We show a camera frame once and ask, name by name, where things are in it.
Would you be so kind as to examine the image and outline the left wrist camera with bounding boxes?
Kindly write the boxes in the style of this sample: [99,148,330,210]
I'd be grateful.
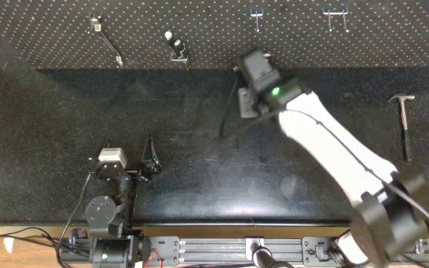
[98,147,129,169]

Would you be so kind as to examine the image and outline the wrench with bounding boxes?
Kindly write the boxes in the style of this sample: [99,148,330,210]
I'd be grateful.
[89,16,125,67]

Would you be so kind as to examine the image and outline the black cable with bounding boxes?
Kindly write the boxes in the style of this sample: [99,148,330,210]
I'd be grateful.
[55,172,93,268]
[218,76,429,258]

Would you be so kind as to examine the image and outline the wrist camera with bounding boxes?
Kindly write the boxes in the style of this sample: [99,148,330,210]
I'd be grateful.
[238,86,259,120]
[98,147,129,169]

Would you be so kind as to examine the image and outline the black pegboard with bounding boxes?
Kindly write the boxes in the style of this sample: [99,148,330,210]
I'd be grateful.
[0,0,429,71]

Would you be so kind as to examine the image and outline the mounting rail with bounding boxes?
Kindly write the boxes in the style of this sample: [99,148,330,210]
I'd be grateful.
[60,227,429,268]

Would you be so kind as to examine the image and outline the hammer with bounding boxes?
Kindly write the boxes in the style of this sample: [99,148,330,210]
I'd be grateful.
[387,92,416,164]

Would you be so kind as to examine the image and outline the white tape piece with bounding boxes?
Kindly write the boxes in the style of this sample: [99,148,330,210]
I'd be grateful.
[3,237,16,255]

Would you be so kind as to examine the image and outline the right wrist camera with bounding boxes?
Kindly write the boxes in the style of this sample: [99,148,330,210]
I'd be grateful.
[238,86,259,120]

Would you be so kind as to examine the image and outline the pliers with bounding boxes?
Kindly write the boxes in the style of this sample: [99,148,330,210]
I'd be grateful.
[163,30,191,72]

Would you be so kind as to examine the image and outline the thin black wire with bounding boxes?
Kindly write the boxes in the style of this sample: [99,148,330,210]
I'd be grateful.
[0,226,89,261]

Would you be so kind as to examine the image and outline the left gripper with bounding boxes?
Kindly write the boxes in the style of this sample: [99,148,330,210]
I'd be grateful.
[100,133,162,183]

